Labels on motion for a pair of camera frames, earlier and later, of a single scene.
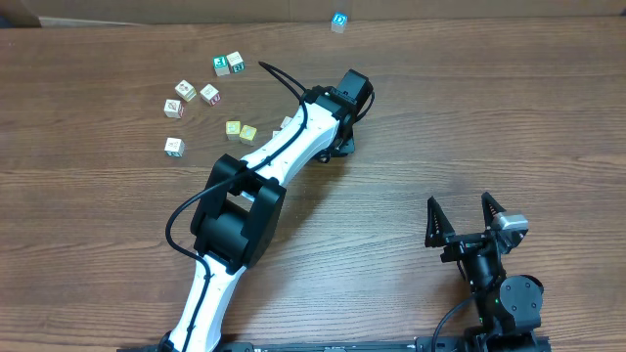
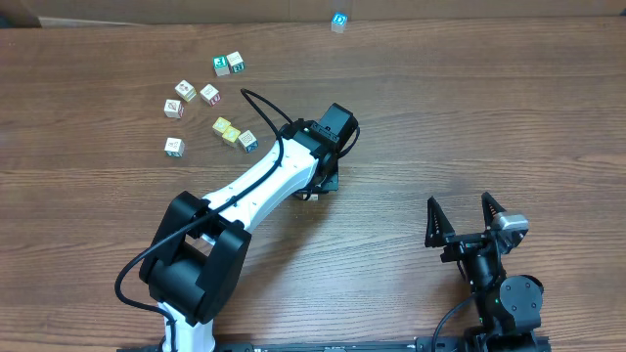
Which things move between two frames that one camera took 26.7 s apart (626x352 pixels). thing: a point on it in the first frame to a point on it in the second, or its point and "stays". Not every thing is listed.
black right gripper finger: (438, 227) stays
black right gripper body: (462, 246) stays
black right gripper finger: (490, 207) stays
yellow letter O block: (247, 134) to (231, 135)
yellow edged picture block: (185, 90) stays
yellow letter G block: (233, 128) to (220, 126)
